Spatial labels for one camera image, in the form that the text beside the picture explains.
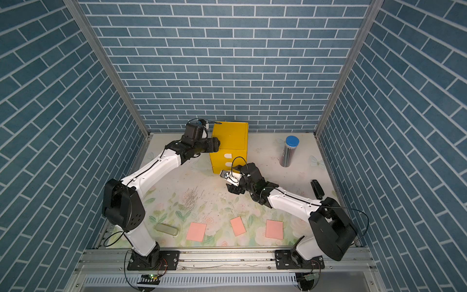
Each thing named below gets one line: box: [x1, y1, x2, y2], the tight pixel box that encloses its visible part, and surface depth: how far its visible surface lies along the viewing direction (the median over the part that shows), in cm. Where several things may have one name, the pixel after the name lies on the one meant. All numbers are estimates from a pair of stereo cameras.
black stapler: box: [310, 179, 325, 201], surface depth 95 cm
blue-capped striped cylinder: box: [279, 135, 300, 168], surface depth 94 cm
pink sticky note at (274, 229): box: [265, 219, 284, 240], surface depth 84 cm
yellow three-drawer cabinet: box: [209, 121, 249, 174], surface depth 90 cm
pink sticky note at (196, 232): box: [186, 222, 207, 243], surface depth 84 cm
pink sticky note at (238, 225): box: [229, 215, 247, 237], surface depth 84 cm
